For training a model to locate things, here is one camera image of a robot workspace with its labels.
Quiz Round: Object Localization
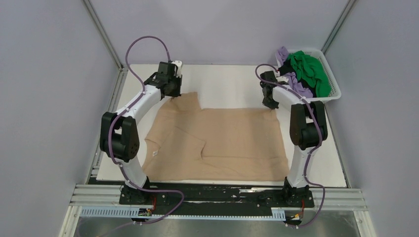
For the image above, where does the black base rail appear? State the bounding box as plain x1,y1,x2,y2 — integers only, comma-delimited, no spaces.
136,182,314,216

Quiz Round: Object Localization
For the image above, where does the left corner metal post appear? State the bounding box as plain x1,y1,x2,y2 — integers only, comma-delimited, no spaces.
81,0,124,71

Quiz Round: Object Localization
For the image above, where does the green t shirt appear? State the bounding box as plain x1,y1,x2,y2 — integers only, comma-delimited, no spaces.
287,50,332,97

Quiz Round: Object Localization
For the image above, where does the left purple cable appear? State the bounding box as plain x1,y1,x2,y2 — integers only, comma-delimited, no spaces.
107,36,185,230

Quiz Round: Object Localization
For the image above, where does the right corner metal post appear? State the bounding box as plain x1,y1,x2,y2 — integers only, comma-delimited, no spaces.
321,0,358,54

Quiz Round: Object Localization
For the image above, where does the beige t shirt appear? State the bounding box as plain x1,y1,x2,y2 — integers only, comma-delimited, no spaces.
143,92,289,182

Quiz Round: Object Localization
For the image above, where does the corner metal post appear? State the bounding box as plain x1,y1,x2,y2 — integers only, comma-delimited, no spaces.
321,0,358,54
81,0,124,71

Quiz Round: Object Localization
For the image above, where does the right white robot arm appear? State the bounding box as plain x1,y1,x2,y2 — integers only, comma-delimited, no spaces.
258,71,328,206

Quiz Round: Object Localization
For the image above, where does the aluminium frame rail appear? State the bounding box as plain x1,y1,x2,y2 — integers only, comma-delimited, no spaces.
69,185,368,211

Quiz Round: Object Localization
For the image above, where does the white plastic laundry basket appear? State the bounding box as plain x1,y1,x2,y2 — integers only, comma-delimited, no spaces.
275,46,341,103

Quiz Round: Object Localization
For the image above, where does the black garment in basket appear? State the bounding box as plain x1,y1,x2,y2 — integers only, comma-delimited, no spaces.
278,60,317,98

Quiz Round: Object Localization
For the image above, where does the white slotted cable duct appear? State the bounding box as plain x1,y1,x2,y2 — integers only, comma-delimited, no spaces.
80,206,286,221

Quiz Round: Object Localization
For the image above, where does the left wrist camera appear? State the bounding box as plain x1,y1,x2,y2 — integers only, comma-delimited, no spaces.
170,60,183,78

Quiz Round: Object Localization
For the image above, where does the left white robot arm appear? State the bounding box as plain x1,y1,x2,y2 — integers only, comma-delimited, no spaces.
99,60,183,204

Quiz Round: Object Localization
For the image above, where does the lavender t shirt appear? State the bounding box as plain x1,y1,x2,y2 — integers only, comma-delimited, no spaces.
275,46,314,98

